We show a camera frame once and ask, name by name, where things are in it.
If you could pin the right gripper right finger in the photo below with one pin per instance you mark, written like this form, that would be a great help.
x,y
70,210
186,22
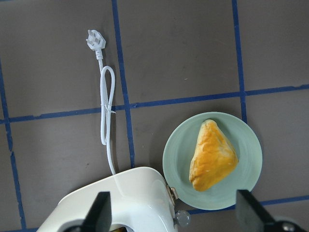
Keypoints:
x,y
251,215

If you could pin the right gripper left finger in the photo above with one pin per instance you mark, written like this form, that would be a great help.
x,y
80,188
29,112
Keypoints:
x,y
99,217

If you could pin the white toaster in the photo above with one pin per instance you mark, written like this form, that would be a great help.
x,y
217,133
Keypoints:
x,y
140,201

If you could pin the triangular golden bread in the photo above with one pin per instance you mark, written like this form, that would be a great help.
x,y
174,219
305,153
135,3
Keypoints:
x,y
214,158

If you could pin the green plate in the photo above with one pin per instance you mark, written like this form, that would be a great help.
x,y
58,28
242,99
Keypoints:
x,y
179,151

